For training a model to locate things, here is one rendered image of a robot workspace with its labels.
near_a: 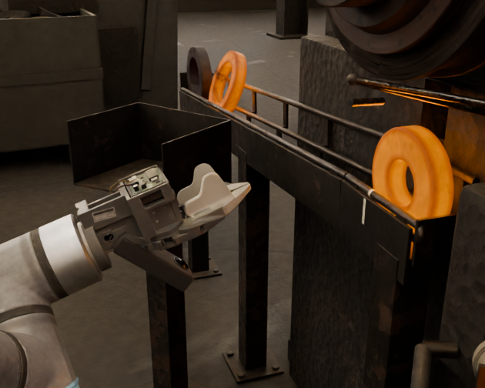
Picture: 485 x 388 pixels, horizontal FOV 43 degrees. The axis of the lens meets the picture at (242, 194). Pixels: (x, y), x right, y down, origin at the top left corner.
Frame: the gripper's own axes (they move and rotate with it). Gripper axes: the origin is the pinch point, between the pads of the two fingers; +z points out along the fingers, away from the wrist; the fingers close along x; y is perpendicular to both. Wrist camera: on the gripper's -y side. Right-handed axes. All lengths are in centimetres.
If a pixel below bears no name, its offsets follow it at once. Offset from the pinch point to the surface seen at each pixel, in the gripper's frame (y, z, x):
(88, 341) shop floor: -66, -40, 83
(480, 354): -11.0, 11.2, -30.5
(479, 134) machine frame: -2.6, 31.0, -6.9
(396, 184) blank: -9.7, 22.3, 1.7
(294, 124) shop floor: -111, 100, 275
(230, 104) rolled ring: -16, 21, 83
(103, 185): -11, -17, 49
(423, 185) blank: -6.4, 21.9, -6.6
